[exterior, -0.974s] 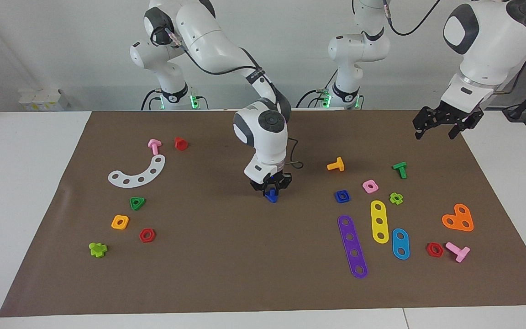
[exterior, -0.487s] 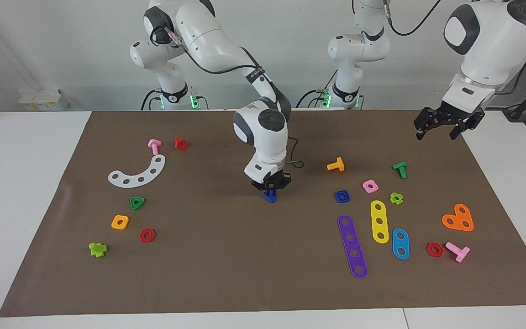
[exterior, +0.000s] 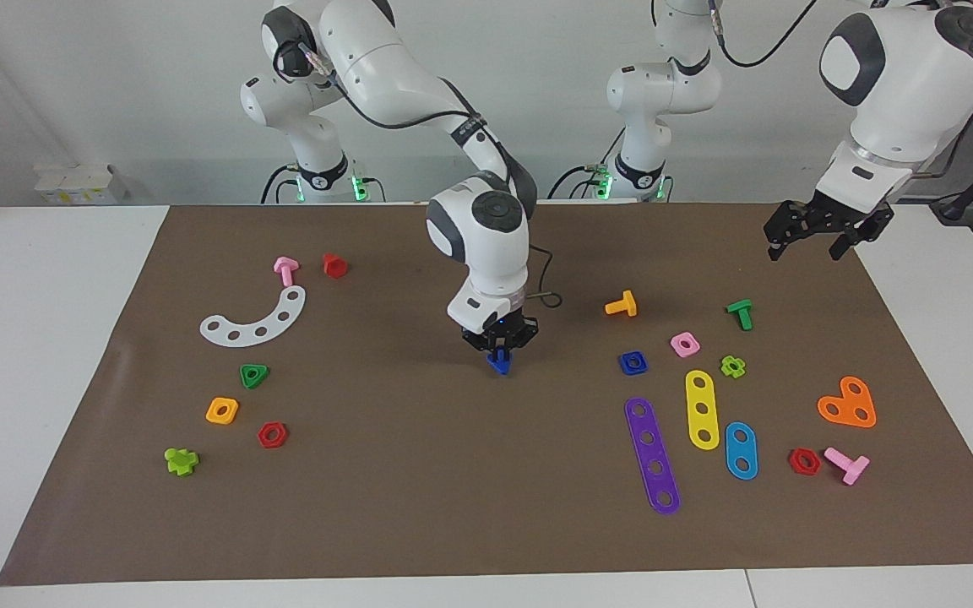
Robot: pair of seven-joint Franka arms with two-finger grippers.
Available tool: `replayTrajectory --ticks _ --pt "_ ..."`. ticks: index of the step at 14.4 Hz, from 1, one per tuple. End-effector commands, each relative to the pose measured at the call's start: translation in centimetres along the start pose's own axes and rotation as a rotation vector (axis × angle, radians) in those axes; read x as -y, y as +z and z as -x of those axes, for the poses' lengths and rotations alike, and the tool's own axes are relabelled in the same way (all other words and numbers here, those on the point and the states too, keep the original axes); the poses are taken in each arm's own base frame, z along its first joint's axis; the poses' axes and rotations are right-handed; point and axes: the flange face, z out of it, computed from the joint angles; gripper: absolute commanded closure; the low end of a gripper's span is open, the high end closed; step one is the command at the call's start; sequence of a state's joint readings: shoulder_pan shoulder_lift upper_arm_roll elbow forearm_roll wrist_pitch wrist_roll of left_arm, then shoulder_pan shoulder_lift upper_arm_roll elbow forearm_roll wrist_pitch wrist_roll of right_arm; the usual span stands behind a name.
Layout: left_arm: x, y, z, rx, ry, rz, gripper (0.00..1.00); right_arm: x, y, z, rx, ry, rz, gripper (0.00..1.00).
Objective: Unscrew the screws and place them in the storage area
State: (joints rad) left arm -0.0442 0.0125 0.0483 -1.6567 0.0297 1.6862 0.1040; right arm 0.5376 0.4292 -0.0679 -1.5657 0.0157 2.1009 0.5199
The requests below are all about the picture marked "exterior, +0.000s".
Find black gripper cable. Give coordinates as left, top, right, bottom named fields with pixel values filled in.
left=304, top=46, right=564, bottom=310
left=706, top=0, right=973, bottom=183

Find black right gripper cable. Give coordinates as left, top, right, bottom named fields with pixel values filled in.
left=304, top=46, right=564, bottom=310

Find orange three-hole corner plate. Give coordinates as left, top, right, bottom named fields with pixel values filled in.
left=817, top=376, right=878, bottom=430

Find blue two-hole strip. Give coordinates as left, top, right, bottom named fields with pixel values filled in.
left=724, top=421, right=760, bottom=482

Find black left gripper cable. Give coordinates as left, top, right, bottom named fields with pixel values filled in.
left=706, top=0, right=973, bottom=183

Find white curved five-hole plate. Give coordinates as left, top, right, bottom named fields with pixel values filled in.
left=199, top=285, right=308, bottom=349

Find brown table mat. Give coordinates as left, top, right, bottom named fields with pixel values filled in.
left=0, top=201, right=973, bottom=587

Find yellow three-hole strip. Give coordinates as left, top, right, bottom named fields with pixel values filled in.
left=684, top=369, right=721, bottom=452

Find white boxes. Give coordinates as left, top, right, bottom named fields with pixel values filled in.
left=35, top=163, right=128, bottom=206

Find purple four-hole strip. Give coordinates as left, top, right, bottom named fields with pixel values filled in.
left=623, top=397, right=682, bottom=517

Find black arm base cables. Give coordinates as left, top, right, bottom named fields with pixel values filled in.
left=260, top=162, right=387, bottom=205
left=547, top=162, right=615, bottom=203

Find black left arm base cables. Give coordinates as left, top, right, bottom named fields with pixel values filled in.
left=547, top=162, right=615, bottom=203

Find black right arm base cables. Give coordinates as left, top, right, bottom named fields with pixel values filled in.
left=260, top=162, right=387, bottom=205

